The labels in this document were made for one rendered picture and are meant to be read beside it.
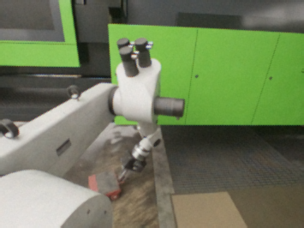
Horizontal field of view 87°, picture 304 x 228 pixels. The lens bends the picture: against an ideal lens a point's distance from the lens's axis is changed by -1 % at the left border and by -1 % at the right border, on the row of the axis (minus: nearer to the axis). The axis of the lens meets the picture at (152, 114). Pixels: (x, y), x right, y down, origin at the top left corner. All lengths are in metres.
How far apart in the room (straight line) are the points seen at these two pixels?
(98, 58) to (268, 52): 1.68
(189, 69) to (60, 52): 1.20
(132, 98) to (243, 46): 1.27
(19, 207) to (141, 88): 0.72
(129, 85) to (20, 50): 1.21
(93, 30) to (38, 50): 0.53
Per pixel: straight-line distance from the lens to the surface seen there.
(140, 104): 0.92
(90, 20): 1.71
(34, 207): 0.42
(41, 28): 1.81
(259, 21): 2.16
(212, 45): 1.73
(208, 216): 1.75
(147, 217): 1.72
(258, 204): 2.02
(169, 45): 1.62
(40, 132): 0.71
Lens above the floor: 1.44
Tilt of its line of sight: 25 degrees down
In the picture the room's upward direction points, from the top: straight up
